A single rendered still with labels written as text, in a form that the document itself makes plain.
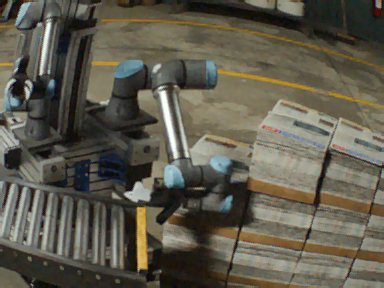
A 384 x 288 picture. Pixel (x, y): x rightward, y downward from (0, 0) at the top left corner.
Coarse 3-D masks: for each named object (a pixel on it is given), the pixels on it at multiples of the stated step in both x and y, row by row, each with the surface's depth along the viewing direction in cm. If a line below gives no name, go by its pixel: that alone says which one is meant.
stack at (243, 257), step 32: (192, 160) 302; (256, 192) 286; (224, 224) 295; (256, 224) 290; (288, 224) 286; (320, 224) 282; (352, 224) 276; (192, 256) 305; (224, 256) 299; (256, 256) 295; (288, 256) 290; (320, 256) 285
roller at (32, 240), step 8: (40, 192) 262; (40, 200) 257; (32, 208) 251; (40, 208) 252; (32, 216) 244; (40, 216) 248; (32, 224) 238; (40, 224) 244; (32, 232) 233; (32, 240) 228
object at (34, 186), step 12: (0, 180) 263; (12, 180) 265; (24, 180) 268; (48, 192) 265; (60, 192) 266; (72, 192) 268; (60, 204) 267; (108, 204) 267; (120, 204) 268; (132, 204) 270; (60, 216) 269; (108, 216) 269; (132, 216) 269; (108, 228) 271; (132, 228) 271
